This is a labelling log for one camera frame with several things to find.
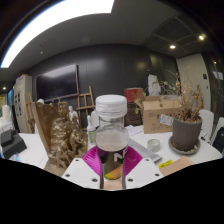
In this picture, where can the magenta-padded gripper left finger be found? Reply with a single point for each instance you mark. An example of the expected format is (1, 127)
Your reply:
(80, 171)

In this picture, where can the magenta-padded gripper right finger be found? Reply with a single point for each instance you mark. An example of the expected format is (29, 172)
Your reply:
(145, 171)

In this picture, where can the clear white-capped drink bottle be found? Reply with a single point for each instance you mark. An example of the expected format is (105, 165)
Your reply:
(111, 143)

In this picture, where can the newspaper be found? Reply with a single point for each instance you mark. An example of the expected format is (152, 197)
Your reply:
(143, 150)

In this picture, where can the yellow tag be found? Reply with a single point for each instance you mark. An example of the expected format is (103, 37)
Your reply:
(165, 163)

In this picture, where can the small clear glass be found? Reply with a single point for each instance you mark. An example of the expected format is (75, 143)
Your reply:
(153, 145)

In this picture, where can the golden sculpture on wooden base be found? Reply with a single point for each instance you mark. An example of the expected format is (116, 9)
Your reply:
(66, 140)

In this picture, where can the white chair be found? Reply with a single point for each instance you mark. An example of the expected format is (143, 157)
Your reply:
(94, 120)
(207, 123)
(218, 123)

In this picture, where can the cardboard box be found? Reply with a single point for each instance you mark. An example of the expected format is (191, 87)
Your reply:
(156, 116)

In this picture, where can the dried plant in grey pot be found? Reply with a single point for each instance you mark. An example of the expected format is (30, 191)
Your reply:
(186, 133)

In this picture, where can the white plaster bust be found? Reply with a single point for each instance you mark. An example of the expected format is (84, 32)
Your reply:
(40, 101)
(72, 114)

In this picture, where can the black box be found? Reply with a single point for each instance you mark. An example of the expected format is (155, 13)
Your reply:
(11, 145)

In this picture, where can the wooden easel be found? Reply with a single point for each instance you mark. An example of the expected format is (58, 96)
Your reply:
(30, 116)
(90, 96)

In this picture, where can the red box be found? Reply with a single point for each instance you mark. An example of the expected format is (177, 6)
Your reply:
(133, 95)

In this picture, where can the black backpack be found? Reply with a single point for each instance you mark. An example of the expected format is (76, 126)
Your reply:
(220, 141)

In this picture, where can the white plaster torso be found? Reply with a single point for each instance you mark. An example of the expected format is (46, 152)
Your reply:
(154, 85)

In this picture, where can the pale cabinet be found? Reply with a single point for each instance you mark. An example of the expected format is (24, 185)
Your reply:
(21, 103)

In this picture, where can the round ceiling spotlights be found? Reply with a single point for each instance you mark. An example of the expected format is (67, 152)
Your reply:
(172, 46)

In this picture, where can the long ceiling light panel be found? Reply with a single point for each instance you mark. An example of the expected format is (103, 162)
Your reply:
(50, 20)

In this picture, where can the black wall screen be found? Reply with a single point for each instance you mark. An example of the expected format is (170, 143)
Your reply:
(56, 83)

